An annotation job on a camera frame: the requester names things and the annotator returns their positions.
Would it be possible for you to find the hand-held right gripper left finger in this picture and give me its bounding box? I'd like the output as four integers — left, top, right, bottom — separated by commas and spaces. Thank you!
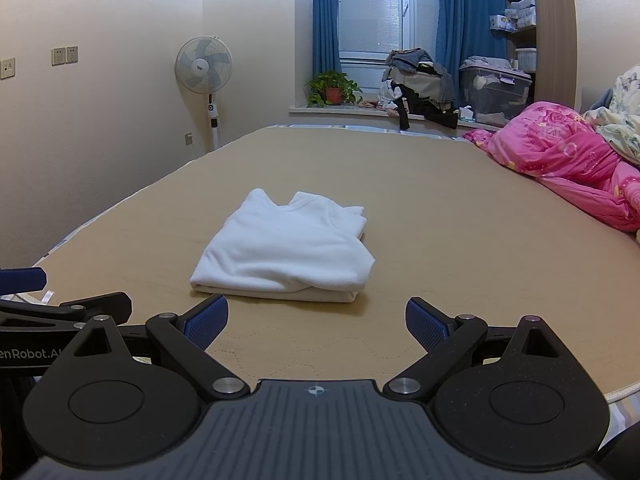
74, 293, 252, 403

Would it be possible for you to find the green potted plant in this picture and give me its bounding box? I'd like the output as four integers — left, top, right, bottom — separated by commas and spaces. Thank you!
306, 70, 364, 109

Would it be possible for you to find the pile of dark clothes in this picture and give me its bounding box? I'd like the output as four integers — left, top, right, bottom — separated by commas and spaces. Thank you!
377, 48, 460, 131

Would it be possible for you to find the window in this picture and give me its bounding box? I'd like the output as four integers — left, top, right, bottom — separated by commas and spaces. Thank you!
337, 0, 441, 91

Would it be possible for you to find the wooden shelf unit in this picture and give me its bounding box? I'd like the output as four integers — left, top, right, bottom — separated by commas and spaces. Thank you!
502, 0, 576, 106

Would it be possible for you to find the light blue folded cloth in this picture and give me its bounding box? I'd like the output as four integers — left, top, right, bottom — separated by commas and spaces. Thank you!
462, 55, 512, 69

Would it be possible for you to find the blue curtain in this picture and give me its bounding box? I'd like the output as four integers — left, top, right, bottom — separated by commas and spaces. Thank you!
312, 0, 344, 79
436, 0, 511, 74

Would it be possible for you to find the stack of white boxes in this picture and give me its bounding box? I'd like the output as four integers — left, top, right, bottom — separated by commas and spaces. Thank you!
490, 0, 539, 34

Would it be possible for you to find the white standing fan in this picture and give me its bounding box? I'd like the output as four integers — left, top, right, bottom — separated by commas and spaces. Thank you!
174, 35, 235, 154

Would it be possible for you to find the white garment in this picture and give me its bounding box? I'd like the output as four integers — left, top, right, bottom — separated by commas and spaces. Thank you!
189, 187, 376, 305

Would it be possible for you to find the clear plastic storage box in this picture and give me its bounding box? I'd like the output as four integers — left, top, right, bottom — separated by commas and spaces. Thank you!
459, 60, 533, 128

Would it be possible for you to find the pink quilt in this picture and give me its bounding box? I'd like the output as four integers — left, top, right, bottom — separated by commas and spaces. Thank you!
462, 101, 640, 234

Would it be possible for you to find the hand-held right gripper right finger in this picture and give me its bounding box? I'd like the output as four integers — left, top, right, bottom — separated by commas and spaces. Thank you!
381, 297, 562, 402

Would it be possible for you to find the white plastic basket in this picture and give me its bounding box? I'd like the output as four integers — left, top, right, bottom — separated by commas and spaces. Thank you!
515, 47, 539, 74

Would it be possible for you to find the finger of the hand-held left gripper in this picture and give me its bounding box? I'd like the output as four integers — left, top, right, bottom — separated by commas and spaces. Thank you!
0, 266, 49, 295
0, 290, 134, 331

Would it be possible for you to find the floral blanket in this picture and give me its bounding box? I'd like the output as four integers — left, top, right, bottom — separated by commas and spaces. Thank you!
585, 64, 640, 166

